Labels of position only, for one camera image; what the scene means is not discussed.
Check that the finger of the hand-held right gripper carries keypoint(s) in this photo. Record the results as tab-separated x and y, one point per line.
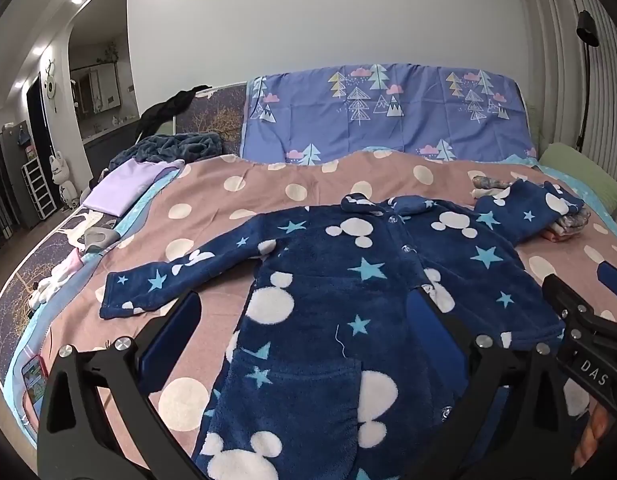
568	300
613	282

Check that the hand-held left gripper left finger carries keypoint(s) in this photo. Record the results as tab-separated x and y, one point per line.
171	340

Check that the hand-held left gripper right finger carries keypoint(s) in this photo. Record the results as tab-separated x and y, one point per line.
433	335

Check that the navy star-print fleece pajama top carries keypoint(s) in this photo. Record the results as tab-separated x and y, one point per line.
313	260

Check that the stack of folded clothes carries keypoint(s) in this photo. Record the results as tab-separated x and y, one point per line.
570	227

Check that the person's right hand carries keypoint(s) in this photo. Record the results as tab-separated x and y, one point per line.
595	435

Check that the folded navy fleece pajama pants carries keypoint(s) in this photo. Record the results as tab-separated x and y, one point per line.
528	210

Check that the green pillow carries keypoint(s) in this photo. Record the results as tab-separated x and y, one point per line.
583	170

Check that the grey cloth item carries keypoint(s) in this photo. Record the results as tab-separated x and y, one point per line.
97	239

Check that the white and pink cloth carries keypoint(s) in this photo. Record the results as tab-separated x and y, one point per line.
56	280

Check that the grey patterned folded cloth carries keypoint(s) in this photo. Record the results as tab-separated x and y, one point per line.
488	186

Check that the phone in red case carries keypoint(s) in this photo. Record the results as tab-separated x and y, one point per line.
34	380

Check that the dark gold-tree print sheet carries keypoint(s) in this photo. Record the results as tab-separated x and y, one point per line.
33	270

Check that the folded lilac cloth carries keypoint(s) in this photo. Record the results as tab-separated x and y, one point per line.
123	185

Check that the pink polka-dot blanket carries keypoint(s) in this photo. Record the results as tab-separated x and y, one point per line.
268	175

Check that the white cat figure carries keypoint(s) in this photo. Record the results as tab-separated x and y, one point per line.
63	180

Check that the dark blue fuzzy blanket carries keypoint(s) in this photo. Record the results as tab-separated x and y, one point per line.
178	146

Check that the white shelf rack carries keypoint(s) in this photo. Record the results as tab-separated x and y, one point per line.
38	190

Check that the blue tree-print quilt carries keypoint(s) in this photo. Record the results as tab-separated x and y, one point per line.
413	120

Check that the black garment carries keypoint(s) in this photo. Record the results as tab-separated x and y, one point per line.
163	107

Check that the dark refrigerator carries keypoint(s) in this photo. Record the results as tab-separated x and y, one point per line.
11	170

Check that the dark gold-tree print pillow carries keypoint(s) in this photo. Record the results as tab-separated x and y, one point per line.
218	110

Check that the black floor lamp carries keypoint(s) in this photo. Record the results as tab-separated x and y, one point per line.
586	30

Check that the white wall decoration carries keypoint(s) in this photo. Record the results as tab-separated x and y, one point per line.
52	85

